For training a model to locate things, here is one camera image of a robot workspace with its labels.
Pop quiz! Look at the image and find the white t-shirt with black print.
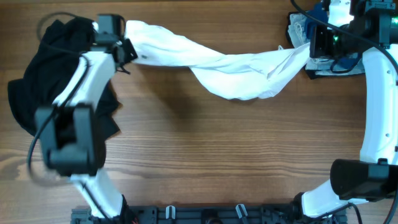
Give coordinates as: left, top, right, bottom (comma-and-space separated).
125, 21, 310, 100

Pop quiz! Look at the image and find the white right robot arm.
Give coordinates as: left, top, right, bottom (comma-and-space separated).
295, 24, 397, 219

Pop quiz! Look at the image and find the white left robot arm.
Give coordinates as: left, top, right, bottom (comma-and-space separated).
30, 39, 139, 223

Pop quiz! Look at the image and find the blue garment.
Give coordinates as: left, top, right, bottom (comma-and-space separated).
306, 0, 363, 74

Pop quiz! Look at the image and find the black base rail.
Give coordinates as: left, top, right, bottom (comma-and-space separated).
70, 203, 348, 224

